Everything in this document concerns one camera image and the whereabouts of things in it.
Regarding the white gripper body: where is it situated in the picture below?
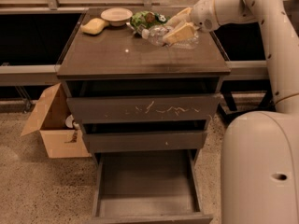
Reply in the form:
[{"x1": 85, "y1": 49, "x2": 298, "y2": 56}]
[{"x1": 190, "y1": 0, "x2": 220, "y2": 33}]

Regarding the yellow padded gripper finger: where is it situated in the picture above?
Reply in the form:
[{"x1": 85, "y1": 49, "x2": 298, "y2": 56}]
[
  {"x1": 163, "y1": 21, "x2": 196, "y2": 45},
  {"x1": 165, "y1": 7, "x2": 192, "y2": 27}
]

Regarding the clear plastic water bottle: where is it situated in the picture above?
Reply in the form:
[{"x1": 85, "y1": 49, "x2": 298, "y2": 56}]
[{"x1": 141, "y1": 25, "x2": 199, "y2": 49}]

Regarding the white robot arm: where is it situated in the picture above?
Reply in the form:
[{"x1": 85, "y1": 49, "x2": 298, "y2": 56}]
[{"x1": 169, "y1": 0, "x2": 299, "y2": 224}]

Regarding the grey top drawer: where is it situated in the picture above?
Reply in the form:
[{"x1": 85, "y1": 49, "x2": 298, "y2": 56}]
[{"x1": 67, "y1": 94, "x2": 221, "y2": 124}]

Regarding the grey drawer cabinet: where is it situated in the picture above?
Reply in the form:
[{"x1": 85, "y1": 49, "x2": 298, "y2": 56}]
[{"x1": 56, "y1": 6, "x2": 232, "y2": 224}]

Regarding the grey middle drawer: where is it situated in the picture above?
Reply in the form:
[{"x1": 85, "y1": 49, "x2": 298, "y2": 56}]
[{"x1": 83, "y1": 131, "x2": 207, "y2": 153}]

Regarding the grey open bottom drawer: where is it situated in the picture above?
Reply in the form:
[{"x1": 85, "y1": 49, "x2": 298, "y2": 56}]
[{"x1": 84, "y1": 150, "x2": 213, "y2": 224}]

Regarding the green chip bag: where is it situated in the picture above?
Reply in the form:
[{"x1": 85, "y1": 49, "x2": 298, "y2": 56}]
[{"x1": 130, "y1": 11, "x2": 170, "y2": 35}]

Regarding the white bowl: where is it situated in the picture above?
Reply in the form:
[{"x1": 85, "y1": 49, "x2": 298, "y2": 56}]
[{"x1": 101, "y1": 7, "x2": 133, "y2": 27}]

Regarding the black stand with wheels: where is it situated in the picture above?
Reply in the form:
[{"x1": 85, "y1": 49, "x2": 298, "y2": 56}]
[{"x1": 217, "y1": 91, "x2": 276, "y2": 124}]

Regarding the yellow sponge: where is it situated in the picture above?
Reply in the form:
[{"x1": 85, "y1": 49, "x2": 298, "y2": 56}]
[{"x1": 80, "y1": 18, "x2": 109, "y2": 35}]

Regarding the open cardboard box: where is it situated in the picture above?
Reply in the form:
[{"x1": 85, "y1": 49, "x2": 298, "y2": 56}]
[{"x1": 21, "y1": 83, "x2": 90, "y2": 158}]

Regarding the metal window railing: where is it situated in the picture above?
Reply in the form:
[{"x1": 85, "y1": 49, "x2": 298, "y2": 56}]
[{"x1": 0, "y1": 0, "x2": 268, "y2": 86}]

